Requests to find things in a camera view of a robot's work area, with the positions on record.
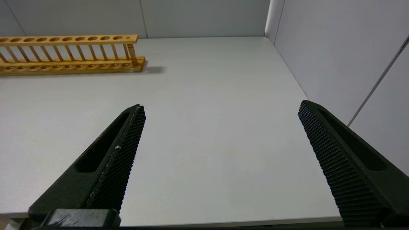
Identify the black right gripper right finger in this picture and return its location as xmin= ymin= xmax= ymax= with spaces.
xmin=298 ymin=100 xmax=409 ymax=228

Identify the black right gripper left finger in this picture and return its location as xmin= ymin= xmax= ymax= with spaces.
xmin=28 ymin=104 xmax=146 ymax=228

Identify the wooden test tube rack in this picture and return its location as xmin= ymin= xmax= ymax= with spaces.
xmin=0 ymin=34 xmax=146 ymax=76

